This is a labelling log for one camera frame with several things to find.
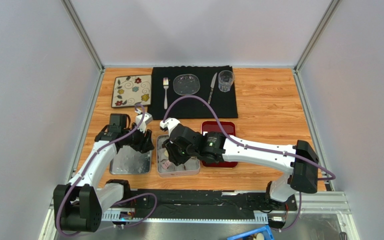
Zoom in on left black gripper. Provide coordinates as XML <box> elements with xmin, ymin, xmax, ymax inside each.
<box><xmin>121</xmin><ymin>122</ymin><xmax>155</xmax><ymax>154</ymax></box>

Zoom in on silver chocolate tin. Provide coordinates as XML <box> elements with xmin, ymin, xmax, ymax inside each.
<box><xmin>156</xmin><ymin>135</ymin><xmax>201</xmax><ymax>178</ymax></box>

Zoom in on pink metal tongs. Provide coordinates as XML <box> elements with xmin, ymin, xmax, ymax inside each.
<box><xmin>161</xmin><ymin>159</ymin><xmax>172</xmax><ymax>170</ymax></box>

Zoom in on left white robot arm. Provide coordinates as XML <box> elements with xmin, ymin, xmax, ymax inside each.
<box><xmin>53</xmin><ymin>110</ymin><xmax>155</xmax><ymax>237</ymax></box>

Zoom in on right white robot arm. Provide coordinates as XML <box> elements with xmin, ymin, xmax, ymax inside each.
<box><xmin>159</xmin><ymin>118</ymin><xmax>319</xmax><ymax>203</ymax></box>

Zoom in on silver tin lid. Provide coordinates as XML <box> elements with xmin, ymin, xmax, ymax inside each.
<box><xmin>109</xmin><ymin>146</ymin><xmax>153</xmax><ymax>175</ymax></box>

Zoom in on floral square plate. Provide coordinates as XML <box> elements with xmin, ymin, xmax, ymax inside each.
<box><xmin>111</xmin><ymin>75</ymin><xmax>152</xmax><ymax>108</ymax></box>

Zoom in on red lacquer tray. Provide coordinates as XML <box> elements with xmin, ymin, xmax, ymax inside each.
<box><xmin>200</xmin><ymin>120</ymin><xmax>238</xmax><ymax>169</ymax></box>

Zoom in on silver fork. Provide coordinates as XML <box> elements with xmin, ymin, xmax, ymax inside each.
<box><xmin>163</xmin><ymin>77</ymin><xmax>169</xmax><ymax>110</ymax></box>

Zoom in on clear glass plate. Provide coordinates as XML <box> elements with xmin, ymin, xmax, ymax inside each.
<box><xmin>173</xmin><ymin>74</ymin><xmax>201</xmax><ymax>96</ymax></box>

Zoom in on silver table knife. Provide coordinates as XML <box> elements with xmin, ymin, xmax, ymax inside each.
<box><xmin>207</xmin><ymin>72</ymin><xmax>218</xmax><ymax>105</ymax></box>

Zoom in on black cloth placemat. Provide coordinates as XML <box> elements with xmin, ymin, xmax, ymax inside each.
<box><xmin>147</xmin><ymin>65</ymin><xmax>238</xmax><ymax>120</ymax></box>

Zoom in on clear drinking glass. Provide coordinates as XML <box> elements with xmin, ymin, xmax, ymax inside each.
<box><xmin>218</xmin><ymin>70</ymin><xmax>235</xmax><ymax>93</ymax></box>

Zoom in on blue plastic crate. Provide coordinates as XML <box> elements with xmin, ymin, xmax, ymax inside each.
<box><xmin>227</xmin><ymin>225</ymin><xmax>275</xmax><ymax>240</ymax></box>

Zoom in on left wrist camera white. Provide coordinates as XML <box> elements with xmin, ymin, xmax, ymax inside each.
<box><xmin>135</xmin><ymin>110</ymin><xmax>153</xmax><ymax>133</ymax></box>

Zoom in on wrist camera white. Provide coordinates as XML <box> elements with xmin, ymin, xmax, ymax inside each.
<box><xmin>135</xmin><ymin>110</ymin><xmax>153</xmax><ymax>133</ymax></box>
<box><xmin>159</xmin><ymin>117</ymin><xmax>181</xmax><ymax>135</ymax></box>

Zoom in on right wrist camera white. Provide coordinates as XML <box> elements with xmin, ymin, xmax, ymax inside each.
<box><xmin>159</xmin><ymin>117</ymin><xmax>181</xmax><ymax>135</ymax></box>

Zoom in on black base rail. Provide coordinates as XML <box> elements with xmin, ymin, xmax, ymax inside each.
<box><xmin>116</xmin><ymin>189</ymin><xmax>298</xmax><ymax>221</ymax></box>

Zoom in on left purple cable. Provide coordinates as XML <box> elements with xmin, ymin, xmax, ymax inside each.
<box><xmin>55</xmin><ymin>103</ymin><xmax>159</xmax><ymax>237</ymax></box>

